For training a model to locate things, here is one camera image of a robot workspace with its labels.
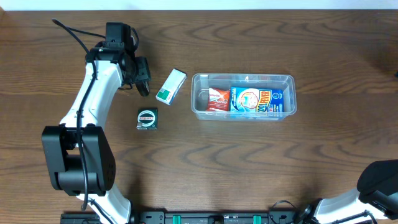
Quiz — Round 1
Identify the dark bottle white cap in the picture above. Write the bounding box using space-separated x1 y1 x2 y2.
136 82 150 96

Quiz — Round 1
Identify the clear plastic container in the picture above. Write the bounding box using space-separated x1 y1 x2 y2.
191 73 297 121

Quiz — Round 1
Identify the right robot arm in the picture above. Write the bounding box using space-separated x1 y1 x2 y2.
294 159 397 224

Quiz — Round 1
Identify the blue KoolFever box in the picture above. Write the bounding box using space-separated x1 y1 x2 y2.
230 86 284 115

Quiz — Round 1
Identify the red Panadol ActiFast box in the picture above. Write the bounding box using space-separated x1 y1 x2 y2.
206 88 230 111

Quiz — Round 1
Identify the white green Panadol box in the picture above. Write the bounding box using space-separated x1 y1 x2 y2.
155 69 187 105

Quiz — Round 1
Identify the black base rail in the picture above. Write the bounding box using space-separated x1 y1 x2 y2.
60 211 374 224

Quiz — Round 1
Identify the green Zam-Buk box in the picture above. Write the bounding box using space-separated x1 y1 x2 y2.
136 109 159 130

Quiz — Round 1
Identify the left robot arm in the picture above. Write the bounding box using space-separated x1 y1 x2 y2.
42 42 150 223

